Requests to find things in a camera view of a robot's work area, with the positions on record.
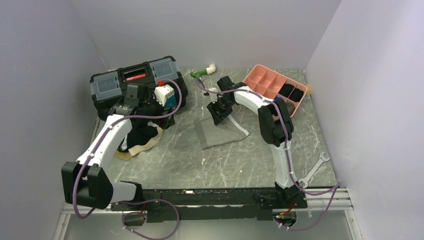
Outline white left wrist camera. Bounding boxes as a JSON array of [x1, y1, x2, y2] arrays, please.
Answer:
[[154, 80, 177, 110]]

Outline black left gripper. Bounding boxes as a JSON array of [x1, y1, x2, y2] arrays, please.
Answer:
[[139, 90, 175, 130]]

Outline silver wrench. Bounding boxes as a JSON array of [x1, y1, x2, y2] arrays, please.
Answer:
[[298, 152, 331, 189]]

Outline black rolled underwear left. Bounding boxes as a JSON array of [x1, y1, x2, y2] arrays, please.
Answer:
[[278, 83, 295, 98]]

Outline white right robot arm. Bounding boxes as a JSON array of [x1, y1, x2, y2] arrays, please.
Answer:
[[196, 76, 303, 208]]

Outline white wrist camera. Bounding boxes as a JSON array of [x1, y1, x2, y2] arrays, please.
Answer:
[[208, 87, 218, 101], [154, 80, 177, 110]]

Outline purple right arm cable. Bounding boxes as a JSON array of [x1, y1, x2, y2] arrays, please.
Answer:
[[195, 78, 342, 232]]

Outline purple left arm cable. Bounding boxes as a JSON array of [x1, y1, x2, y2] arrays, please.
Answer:
[[72, 78, 183, 240]]

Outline black toolbox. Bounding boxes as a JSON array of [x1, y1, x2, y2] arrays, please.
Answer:
[[89, 55, 189, 121]]

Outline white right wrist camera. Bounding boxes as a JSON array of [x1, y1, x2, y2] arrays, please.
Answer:
[[208, 87, 218, 101]]

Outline green white pipe fitting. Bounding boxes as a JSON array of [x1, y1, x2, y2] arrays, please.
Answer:
[[189, 63, 217, 83]]

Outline pink divided organizer tray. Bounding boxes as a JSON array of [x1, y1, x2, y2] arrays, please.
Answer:
[[243, 64, 309, 117]]

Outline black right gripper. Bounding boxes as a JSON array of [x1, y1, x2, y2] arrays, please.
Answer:
[[207, 97, 235, 126]]

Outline grey boxer briefs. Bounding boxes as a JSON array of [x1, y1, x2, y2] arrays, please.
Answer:
[[193, 114, 250, 150]]

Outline aluminium frame rail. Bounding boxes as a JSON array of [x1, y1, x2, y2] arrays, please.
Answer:
[[52, 119, 365, 240]]

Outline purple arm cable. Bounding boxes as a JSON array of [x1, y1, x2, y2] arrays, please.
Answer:
[[72, 78, 183, 240], [195, 78, 342, 232]]

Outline black rolled underwear right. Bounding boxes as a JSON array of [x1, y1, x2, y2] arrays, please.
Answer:
[[288, 88, 305, 103]]

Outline grey rolled underwear in tray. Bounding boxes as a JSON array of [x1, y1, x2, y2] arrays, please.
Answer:
[[285, 102, 296, 117]]

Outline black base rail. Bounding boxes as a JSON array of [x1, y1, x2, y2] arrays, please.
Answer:
[[111, 186, 308, 223]]

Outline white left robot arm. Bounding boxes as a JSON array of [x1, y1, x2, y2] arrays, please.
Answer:
[[61, 83, 182, 219]]

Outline black rolled underwear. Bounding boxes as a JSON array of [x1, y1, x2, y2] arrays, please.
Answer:
[[288, 88, 305, 103], [278, 83, 295, 98]]

